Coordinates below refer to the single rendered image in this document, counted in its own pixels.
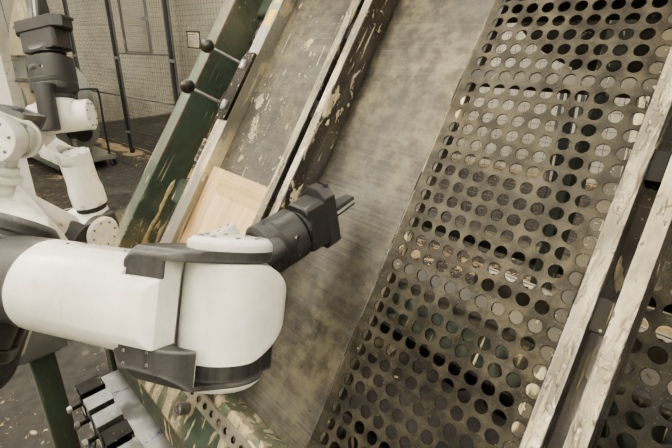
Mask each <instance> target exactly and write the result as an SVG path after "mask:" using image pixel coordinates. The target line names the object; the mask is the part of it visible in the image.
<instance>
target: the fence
mask: <svg viewBox="0 0 672 448"><path fill-rule="evenodd" d="M274 1H275V0H273V1H272V3H271V5H270V7H269V9H268V11H267V14H266V16H265V18H264V20H263V22H262V24H261V26H260V29H259V31H258V33H257V35H256V37H255V39H254V41H253V44H252V46H251V48H250V50H249V52H255V53H256V54H257V56H256V59H255V61H254V63H253V65H252V67H251V69H250V72H249V74H248V76H247V78H246V80H245V82H244V84H243V87H242V89H241V91H240V93H239V95H238V97H237V100H236V102H235V104H234V106H233V108H232V110H231V113H230V115H229V117H228V119H227V121H225V120H221V119H217V121H216V123H215V125H214V127H213V130H212V132H211V134H210V136H209V138H208V140H207V142H206V145H205V147H204V149H203V151H202V153H201V155H200V157H199V160H198V162H197V164H196V166H195V168H194V170H193V173H192V175H191V177H190V179H189V181H188V183H187V185H186V188H185V190H184V192H183V194H182V196H181V198H180V200H179V203H178V205H177V207H176V209H175V211H174V213H173V215H172V218H171V220H170V222H169V224H168V226H167V228H166V231H165V233H164V235H163V237H162V239H161V241H160V243H179V241H180V239H181V237H182V234H183V232H184V230H185V228H186V226H187V224H188V221H189V219H190V217H191V215H192V213H193V211H194V208H195V206H196V204H197V202H198V200H199V198H200V195H201V193H202V191H203V189H204V187H205V185H206V182H207V180H208V178H209V176H210V174H211V172H212V169H213V167H214V166H216V167H218V168H220V166H221V164H222V162H223V159H224V157H225V155H226V153H227V151H228V149H229V146H230V144H231V142H232V140H233V138H234V136H235V133H236V131H237V129H238V127H239V125H240V122H241V120H242V118H243V116H244V114H245V112H246V109H247V107H248V105H249V103H250V101H251V99H252V96H253V94H254V92H255V90H256V88H257V86H258V83H259V81H260V79H261V77H262V75H263V73H264V70H265V68H266V66H267V64H268V62H269V60H270V57H271V55H272V53H273V51H274V49H275V46H276V44H277V42H278V40H279V38H280V36H281V33H282V31H283V29H284V27H285V25H286V23H287V20H288V18H289V16H290V14H291V12H292V10H293V7H294V5H295V3H296V1H297V0H281V1H280V3H274ZM271 9H277V10H276V12H275V14H274V16H273V18H272V20H271V23H270V25H264V23H265V20H266V18H267V16H268V14H269V12H270V10H271Z"/></svg>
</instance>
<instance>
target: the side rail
mask: <svg viewBox="0 0 672 448"><path fill-rule="evenodd" d="M262 2H263V0H225V2H224V4H223V6H222V8H221V11H220V13H219V15H218V17H217V19H216V21H215V23H214V25H213V27H212V30H211V32H210V34H209V36H208V38H209V39H211V40H212V41H213V42H214V46H215V47H214V48H216V49H218V50H220V51H222V52H224V53H226V54H228V55H230V56H232V57H233V58H235V59H237V60H239V61H241V59H242V57H243V55H244V53H245V52H246V50H247V48H248V46H249V44H250V42H251V40H252V38H253V35H254V33H255V31H256V29H257V27H258V25H259V23H260V19H259V18H258V17H257V13H258V11H259V9H260V6H261V4H262ZM238 66H239V64H237V63H235V62H233V61H231V60H229V59H227V58H225V57H224V56H222V55H220V54H218V53H216V52H214V51H212V52H211V53H205V52H203V51H201V53H200V55H199V57H198V59H197V61H196V63H195V65H194V67H193V70H192V72H191V74H190V76H189V78H188V79H190V80H192V81H193V82H194V84H195V88H196V89H198V90H200V91H202V92H204V93H206V94H208V95H210V96H212V97H214V98H216V99H219V100H221V101H222V100H223V98H224V96H225V94H226V92H227V89H228V87H229V85H230V83H231V81H232V79H233V77H234V74H235V72H236V70H237V68H238ZM219 107H220V104H218V103H216V102H214V101H212V100H210V99H208V98H206V97H204V96H202V95H200V94H198V93H196V92H192V93H191V94H186V93H184V92H183V91H182V93H181V95H180V97H179V99H178V101H177V103H176V105H175V107H174V110H173V112H172V114H171V116H170V118H169V120H168V122H167V124H166V126H165V128H164V131H163V133H162V135H161V137H160V139H159V141H158V143H157V145H156V147H155V150H154V152H153V154H152V156H151V158H150V160H149V162H148V164H147V166H146V168H145V171H144V173H143V175H142V177H141V179H140V181H139V183H138V185H137V187H136V190H135V192H134V194H133V196H132V198H131V200H130V202H129V204H128V206H127V208H126V211H125V213H124V215H123V217H122V219H121V221H120V223H119V228H118V236H117V238H116V240H115V242H114V243H113V244H112V245H111V247H119V248H127V249H132V248H134V247H135V246H136V245H137V244H145V243H157V241H158V239H159V237H160V235H161V233H162V231H163V228H164V226H165V224H166V222H167V220H168V218H169V216H170V213H171V211H172V209H173V207H174V205H175V202H173V201H172V200H171V197H172V195H173V193H174V190H175V188H176V186H177V184H178V182H179V180H180V179H181V178H184V179H187V177H188V175H189V173H190V171H191V168H192V166H193V164H194V162H195V161H194V159H195V157H196V154H197V152H198V150H199V148H200V146H201V144H202V142H203V139H204V138H206V136H207V134H208V132H209V130H210V128H211V125H212V123H213V121H214V119H215V115H216V113H217V111H218V109H219Z"/></svg>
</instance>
